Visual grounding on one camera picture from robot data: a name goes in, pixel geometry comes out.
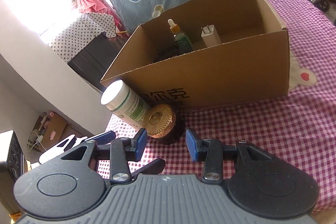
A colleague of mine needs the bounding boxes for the green dropper bottle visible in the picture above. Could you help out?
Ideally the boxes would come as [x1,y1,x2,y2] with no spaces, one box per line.
[167,19,194,54]

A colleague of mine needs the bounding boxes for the white green-label supplement bottle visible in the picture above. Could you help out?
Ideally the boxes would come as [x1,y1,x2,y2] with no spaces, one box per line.
[100,80,150,129]

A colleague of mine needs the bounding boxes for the gold lidded round jar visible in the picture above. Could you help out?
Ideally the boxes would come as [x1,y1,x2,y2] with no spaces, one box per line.
[143,103,185,145]

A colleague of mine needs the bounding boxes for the purple checkered bed sheet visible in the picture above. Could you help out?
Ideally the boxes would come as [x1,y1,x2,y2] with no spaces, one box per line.
[97,0,336,214]

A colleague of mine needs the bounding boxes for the large open cardboard box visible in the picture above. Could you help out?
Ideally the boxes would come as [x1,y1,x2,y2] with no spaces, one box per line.
[101,0,290,107]

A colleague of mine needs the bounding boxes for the polka dot white cloth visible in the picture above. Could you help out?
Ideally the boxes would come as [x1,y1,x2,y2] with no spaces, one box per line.
[48,13,117,63]

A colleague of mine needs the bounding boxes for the pink red cloth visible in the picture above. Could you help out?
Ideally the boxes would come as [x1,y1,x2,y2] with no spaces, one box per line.
[77,0,126,31]

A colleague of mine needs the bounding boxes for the black camera device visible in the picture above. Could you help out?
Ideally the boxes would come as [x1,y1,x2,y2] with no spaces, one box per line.
[0,130,26,214]

